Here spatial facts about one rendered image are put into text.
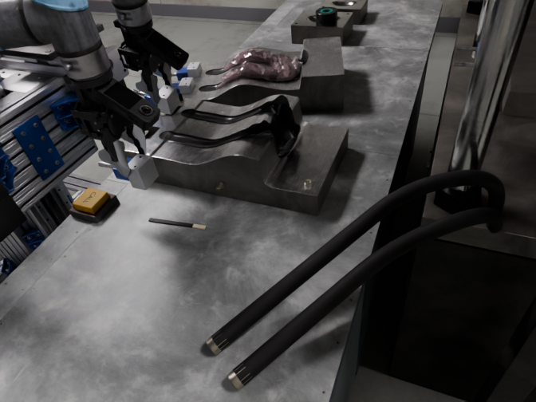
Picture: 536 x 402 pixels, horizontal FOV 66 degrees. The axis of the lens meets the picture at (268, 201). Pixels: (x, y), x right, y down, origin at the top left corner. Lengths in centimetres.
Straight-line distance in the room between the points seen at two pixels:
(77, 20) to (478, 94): 67
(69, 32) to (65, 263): 48
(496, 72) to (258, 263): 54
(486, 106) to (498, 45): 11
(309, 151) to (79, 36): 53
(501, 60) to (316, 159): 41
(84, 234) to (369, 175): 67
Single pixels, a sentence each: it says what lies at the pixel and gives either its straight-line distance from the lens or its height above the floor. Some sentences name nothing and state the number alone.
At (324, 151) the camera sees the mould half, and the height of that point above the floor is 86.
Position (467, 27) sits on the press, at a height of 79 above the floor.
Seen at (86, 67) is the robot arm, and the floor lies 118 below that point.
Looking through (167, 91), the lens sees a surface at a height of 95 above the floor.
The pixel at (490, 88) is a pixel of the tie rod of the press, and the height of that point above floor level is 107.
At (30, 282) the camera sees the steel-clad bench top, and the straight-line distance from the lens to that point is 99.
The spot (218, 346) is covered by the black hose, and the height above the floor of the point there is 82.
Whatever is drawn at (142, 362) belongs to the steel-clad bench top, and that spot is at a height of 80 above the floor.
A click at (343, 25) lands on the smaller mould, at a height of 87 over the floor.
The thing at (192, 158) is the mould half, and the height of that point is 88.
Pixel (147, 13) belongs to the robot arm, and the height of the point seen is 116.
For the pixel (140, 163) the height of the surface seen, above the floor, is 96.
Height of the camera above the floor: 145
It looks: 43 degrees down
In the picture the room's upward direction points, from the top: 8 degrees counter-clockwise
